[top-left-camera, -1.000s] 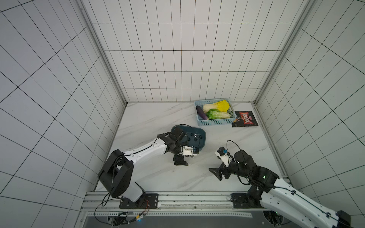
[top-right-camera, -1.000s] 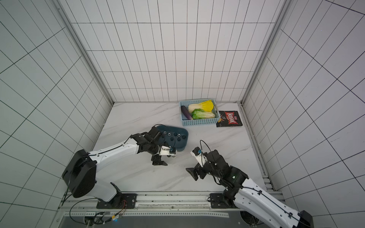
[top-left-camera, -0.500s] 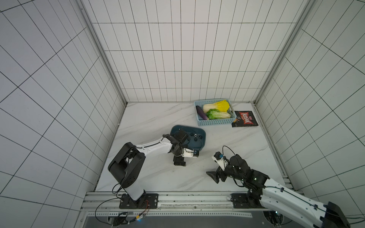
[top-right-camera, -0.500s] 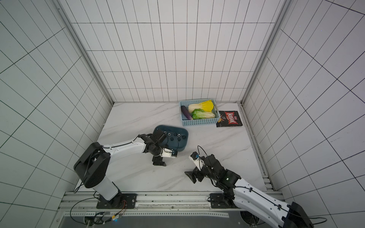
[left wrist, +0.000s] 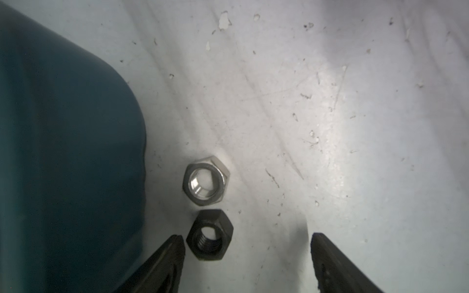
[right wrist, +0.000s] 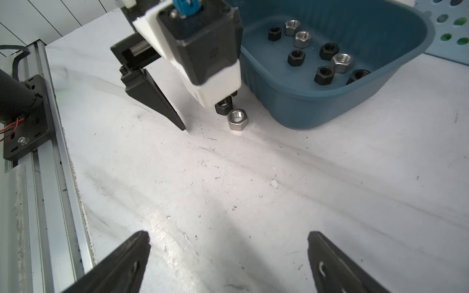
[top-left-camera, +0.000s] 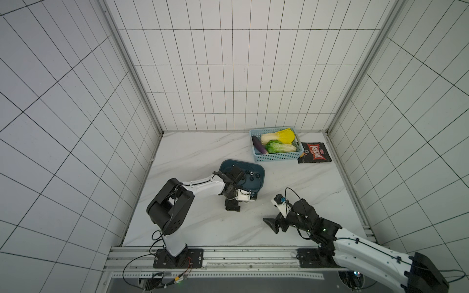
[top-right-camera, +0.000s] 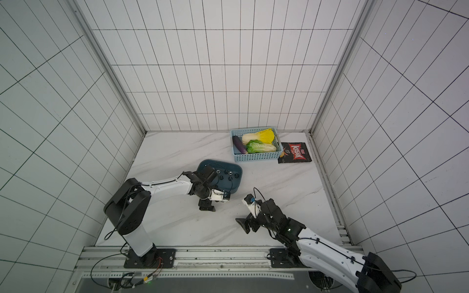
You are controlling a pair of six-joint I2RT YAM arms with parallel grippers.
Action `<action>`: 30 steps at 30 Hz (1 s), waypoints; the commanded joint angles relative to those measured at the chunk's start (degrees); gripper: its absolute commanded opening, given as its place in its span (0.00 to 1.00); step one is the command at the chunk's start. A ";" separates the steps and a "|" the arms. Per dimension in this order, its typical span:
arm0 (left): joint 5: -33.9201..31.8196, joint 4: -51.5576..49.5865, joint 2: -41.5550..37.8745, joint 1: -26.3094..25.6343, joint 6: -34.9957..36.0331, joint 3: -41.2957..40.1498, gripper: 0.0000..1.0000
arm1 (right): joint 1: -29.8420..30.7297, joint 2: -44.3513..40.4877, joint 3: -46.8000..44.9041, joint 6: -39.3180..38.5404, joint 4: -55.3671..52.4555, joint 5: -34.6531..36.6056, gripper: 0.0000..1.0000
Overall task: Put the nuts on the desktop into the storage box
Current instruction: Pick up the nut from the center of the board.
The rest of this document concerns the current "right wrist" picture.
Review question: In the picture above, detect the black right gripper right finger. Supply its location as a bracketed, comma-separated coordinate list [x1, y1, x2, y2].
[308, 231, 388, 293]

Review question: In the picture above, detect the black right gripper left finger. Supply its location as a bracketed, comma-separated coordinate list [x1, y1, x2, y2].
[65, 231, 151, 293]

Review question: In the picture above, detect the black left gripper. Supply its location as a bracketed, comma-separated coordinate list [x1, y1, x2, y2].
[111, 0, 186, 131]

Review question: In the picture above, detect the black nut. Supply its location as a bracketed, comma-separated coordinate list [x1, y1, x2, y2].
[214, 96, 233, 116]
[288, 50, 306, 67]
[314, 66, 335, 85]
[320, 43, 340, 61]
[268, 26, 282, 42]
[346, 69, 371, 85]

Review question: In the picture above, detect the silver nut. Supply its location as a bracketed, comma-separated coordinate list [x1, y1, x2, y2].
[294, 31, 312, 49]
[227, 109, 249, 131]
[330, 53, 354, 73]
[285, 20, 301, 36]

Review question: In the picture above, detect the silver nut front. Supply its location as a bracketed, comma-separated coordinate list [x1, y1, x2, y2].
[294, 31, 312, 49]

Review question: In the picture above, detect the dark teal storage box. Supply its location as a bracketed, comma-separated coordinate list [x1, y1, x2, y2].
[231, 1, 436, 129]

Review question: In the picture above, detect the light blue perforated basket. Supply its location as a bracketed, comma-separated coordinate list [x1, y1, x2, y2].
[414, 0, 469, 65]

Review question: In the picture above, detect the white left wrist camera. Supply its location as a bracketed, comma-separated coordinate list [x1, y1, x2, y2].
[132, 1, 243, 108]

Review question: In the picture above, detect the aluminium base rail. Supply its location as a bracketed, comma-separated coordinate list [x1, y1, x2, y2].
[1, 41, 95, 293]

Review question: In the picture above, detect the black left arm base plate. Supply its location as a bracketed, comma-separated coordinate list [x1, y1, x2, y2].
[1, 72, 55, 162]

